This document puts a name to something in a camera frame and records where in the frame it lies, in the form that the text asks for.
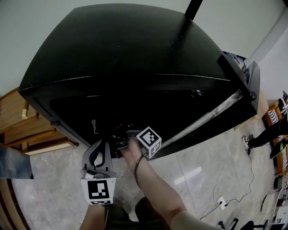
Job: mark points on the white round stool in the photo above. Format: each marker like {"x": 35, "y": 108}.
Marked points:
{"x": 267, "y": 202}

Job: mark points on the round wooden table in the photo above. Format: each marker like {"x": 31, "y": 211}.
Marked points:
{"x": 11, "y": 206}

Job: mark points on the person's left forearm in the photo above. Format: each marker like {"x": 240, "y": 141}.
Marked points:
{"x": 92, "y": 218}

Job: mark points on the striped cushion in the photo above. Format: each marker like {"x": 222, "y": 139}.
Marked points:
{"x": 275, "y": 115}

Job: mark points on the wooden shelf unit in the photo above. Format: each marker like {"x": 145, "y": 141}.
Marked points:
{"x": 22, "y": 125}

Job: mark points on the black mini fridge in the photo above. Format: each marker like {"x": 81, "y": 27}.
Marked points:
{"x": 112, "y": 56}

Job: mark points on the person's beige clothing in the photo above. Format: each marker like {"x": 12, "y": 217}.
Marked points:
{"x": 126, "y": 218}

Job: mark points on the narrow white roller blind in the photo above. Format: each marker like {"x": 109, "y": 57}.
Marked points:
{"x": 236, "y": 22}

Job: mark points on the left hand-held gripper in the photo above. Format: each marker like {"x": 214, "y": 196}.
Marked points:
{"x": 97, "y": 189}

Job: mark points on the black window post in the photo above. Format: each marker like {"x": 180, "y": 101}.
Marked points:
{"x": 193, "y": 9}

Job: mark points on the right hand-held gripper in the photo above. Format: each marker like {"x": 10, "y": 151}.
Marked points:
{"x": 148, "y": 139}

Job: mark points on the black office chair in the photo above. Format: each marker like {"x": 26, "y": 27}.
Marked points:
{"x": 245, "y": 224}

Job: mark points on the person's right hand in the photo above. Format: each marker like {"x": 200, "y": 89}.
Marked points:
{"x": 132, "y": 152}

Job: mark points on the orange sofa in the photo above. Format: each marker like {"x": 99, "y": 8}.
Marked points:
{"x": 281, "y": 161}

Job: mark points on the white power strip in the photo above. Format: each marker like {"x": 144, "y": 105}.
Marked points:
{"x": 221, "y": 203}

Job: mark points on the person's right forearm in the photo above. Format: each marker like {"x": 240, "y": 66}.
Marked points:
{"x": 155, "y": 186}

